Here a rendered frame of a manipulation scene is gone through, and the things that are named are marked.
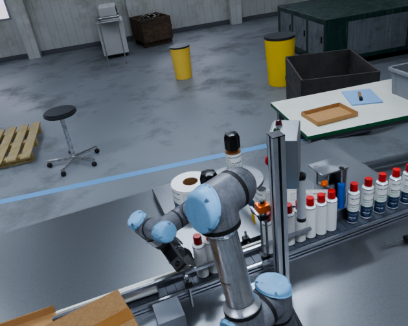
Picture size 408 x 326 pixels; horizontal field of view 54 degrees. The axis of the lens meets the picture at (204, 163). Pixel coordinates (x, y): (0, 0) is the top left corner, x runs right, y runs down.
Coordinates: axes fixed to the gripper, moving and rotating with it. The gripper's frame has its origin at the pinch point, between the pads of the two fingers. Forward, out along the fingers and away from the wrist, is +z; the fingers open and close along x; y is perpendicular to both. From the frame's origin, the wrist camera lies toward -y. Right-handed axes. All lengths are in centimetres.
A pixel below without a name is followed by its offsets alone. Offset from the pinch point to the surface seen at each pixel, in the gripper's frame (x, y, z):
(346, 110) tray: -137, 122, 94
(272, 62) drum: -198, 414, 177
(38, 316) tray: 60, 13, -24
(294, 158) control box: -56, -17, -22
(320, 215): -53, -2, 24
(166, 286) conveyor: 13.0, 0.6, -1.2
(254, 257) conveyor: -20.4, -0.7, 18.0
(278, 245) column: -32.2, -16.3, 4.9
